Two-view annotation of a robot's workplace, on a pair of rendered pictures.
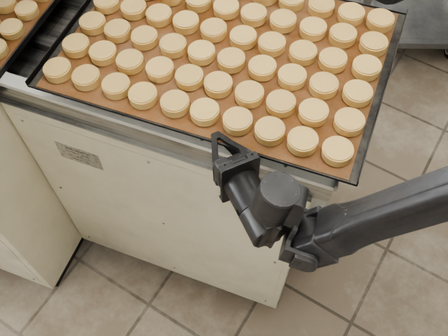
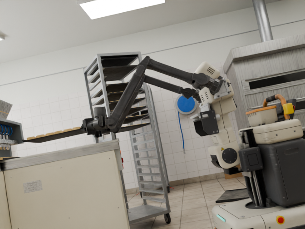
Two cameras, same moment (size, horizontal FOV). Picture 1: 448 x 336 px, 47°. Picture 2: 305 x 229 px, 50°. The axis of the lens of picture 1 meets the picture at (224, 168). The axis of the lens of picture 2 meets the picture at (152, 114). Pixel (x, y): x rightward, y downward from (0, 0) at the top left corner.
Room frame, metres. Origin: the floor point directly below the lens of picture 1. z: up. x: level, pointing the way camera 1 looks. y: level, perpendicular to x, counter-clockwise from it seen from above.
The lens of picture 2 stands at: (-1.57, 0.51, 0.82)
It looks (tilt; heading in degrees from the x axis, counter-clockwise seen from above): 5 degrees up; 334
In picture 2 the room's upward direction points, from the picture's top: 11 degrees counter-clockwise
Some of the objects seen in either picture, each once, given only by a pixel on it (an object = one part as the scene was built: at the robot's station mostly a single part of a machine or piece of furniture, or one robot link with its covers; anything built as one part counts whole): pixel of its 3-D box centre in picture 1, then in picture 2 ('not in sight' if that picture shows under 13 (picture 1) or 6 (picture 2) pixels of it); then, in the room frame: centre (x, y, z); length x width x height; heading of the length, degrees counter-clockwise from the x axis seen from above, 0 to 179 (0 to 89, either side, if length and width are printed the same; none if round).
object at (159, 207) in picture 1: (187, 175); (73, 217); (0.72, 0.10, 0.45); 0.70 x 0.34 x 0.90; 70
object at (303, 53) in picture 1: (303, 53); not in sight; (0.65, -0.14, 1.02); 0.05 x 0.05 x 0.02
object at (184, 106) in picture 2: not in sight; (189, 122); (3.59, -2.75, 1.10); 0.41 x 0.15 x 1.10; 58
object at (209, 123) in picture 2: not in sight; (205, 120); (0.35, -0.83, 0.92); 0.28 x 0.16 x 0.22; 159
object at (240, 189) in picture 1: (245, 191); (92, 125); (0.37, -0.03, 1.00); 0.07 x 0.07 x 0.10; 24
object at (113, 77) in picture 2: not in sight; (112, 74); (1.84, -0.77, 1.68); 0.60 x 0.40 x 0.02; 179
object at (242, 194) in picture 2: not in sight; (236, 194); (1.85, -2.12, 0.02); 0.60 x 0.40 x 0.03; 131
